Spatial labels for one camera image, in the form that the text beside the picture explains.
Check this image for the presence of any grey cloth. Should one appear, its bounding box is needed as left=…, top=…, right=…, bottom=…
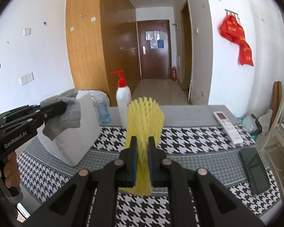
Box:
left=43, top=89, right=82, bottom=141

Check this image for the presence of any black smartphone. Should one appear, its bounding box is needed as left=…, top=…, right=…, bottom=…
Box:
left=239, top=148, right=271, bottom=196

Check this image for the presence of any white lotion pump bottle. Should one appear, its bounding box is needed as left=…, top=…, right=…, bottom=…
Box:
left=110, top=70, right=132, bottom=128

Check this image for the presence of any white foam box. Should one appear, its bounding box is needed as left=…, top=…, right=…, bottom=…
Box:
left=37, top=92, right=102, bottom=166

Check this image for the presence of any person's left hand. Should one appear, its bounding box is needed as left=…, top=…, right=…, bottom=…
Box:
left=0, top=151, right=20, bottom=190

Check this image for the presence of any black waste bin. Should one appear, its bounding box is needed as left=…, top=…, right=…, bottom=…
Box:
left=237, top=114, right=263, bottom=136

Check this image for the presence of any wooden slat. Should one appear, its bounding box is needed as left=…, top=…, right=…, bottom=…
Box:
left=270, top=82, right=278, bottom=128
left=277, top=82, right=282, bottom=114

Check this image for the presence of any dark brown door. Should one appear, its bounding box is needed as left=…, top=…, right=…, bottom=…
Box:
left=137, top=19, right=170, bottom=79

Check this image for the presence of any wooden wardrobe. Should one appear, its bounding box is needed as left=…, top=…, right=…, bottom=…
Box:
left=66, top=0, right=142, bottom=107

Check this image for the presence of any white remote control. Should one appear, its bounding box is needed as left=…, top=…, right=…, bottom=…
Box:
left=213, top=111, right=244, bottom=144

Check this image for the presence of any red hanging cloth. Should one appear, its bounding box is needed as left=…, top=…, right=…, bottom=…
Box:
left=219, top=15, right=254, bottom=67

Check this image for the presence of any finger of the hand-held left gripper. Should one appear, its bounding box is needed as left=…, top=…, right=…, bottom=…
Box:
left=0, top=104, right=42, bottom=123
left=1, top=101, right=67, bottom=135

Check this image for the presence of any brown side door frame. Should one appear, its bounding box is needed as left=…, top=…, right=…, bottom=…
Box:
left=180, top=0, right=193, bottom=91

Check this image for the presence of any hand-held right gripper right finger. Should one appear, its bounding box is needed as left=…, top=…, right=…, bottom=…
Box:
left=149, top=136, right=267, bottom=227

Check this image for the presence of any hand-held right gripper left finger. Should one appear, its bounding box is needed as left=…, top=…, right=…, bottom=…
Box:
left=30, top=136, right=136, bottom=227

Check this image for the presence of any yellow foam net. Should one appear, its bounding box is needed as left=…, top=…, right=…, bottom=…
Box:
left=125, top=97, right=165, bottom=197

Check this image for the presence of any white plastic bag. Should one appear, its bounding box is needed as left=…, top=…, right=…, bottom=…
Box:
left=258, top=109, right=274, bottom=135

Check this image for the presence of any houndstooth tablecloth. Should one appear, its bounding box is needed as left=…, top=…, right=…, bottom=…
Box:
left=16, top=105, right=282, bottom=227

